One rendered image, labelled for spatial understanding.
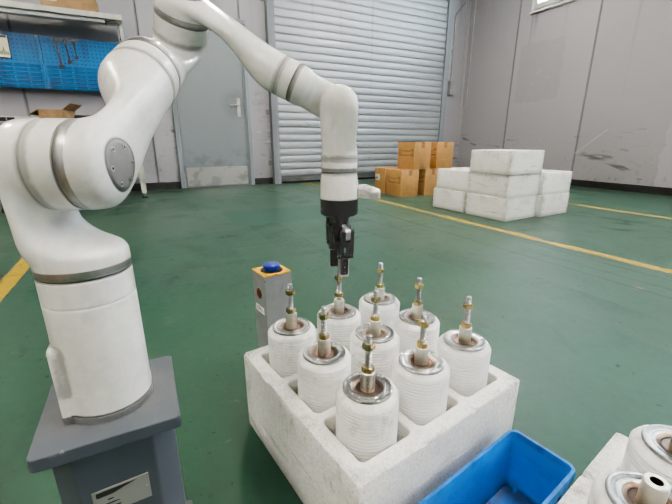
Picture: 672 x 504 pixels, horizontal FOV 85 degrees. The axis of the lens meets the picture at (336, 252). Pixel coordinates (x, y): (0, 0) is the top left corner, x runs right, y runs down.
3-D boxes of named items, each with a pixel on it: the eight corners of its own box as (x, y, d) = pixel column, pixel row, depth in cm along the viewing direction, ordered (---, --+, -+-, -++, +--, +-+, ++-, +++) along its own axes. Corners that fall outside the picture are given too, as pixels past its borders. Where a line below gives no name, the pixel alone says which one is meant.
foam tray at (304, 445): (356, 585, 53) (358, 488, 48) (248, 422, 83) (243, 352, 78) (507, 455, 74) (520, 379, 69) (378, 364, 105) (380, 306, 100)
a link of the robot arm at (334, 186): (382, 200, 71) (383, 167, 69) (326, 202, 68) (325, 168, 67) (367, 193, 80) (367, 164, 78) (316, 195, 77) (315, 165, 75)
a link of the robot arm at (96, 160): (170, 39, 50) (98, 39, 50) (82, 151, 32) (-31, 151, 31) (189, 105, 57) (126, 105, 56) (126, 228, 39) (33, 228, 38)
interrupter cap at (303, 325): (318, 325, 75) (318, 322, 75) (293, 341, 69) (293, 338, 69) (290, 316, 79) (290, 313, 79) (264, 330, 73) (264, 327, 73)
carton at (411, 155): (429, 169, 424) (431, 141, 416) (413, 169, 413) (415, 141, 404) (412, 167, 449) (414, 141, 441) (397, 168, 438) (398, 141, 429)
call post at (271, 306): (271, 394, 92) (264, 278, 83) (259, 380, 98) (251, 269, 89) (295, 383, 96) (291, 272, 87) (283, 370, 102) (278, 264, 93)
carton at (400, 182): (417, 196, 425) (419, 169, 417) (400, 197, 415) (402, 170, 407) (402, 193, 451) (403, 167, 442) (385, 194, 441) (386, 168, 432)
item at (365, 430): (354, 448, 67) (355, 362, 62) (403, 473, 62) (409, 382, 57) (324, 488, 60) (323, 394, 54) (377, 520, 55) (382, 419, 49)
